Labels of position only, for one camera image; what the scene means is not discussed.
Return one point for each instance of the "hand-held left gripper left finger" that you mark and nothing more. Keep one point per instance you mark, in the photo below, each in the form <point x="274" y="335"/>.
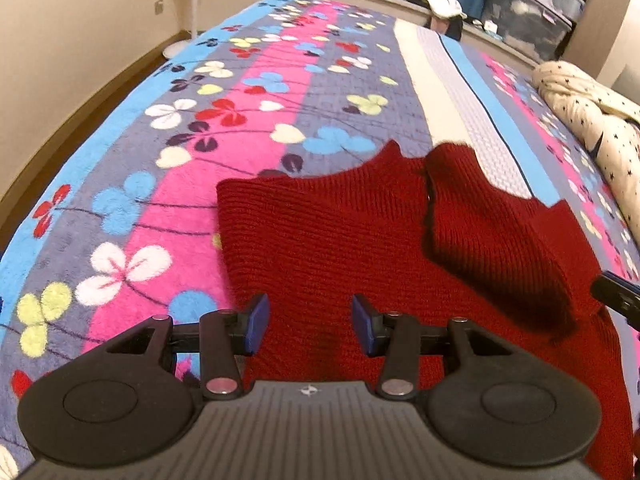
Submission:
<point x="258" y="322"/>

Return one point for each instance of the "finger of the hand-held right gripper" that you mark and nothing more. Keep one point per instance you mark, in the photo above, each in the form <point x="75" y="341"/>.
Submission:
<point x="617" y="291"/>

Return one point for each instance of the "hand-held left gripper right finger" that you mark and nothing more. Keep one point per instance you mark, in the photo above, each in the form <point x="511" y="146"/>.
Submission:
<point x="362" y="327"/>

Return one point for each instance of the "red knitted sweater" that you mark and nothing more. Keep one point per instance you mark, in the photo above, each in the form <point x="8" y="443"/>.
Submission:
<point x="325" y="240"/>

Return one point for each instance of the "cream star-print quilt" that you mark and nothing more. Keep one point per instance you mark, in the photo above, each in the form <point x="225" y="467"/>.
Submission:
<point x="595" y="120"/>

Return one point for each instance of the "floral fleece blanket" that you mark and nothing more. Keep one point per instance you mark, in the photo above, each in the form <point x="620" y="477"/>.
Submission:
<point x="150" y="170"/>

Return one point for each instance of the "grey plastic storage bin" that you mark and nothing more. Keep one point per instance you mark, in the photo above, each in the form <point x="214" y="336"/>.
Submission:
<point x="525" y="15"/>

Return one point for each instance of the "white standing fan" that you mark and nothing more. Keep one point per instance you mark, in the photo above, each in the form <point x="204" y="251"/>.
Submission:
<point x="187" y="0"/>

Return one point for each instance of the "white wall outlet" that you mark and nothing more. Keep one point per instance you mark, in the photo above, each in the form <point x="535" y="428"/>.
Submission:
<point x="159" y="6"/>

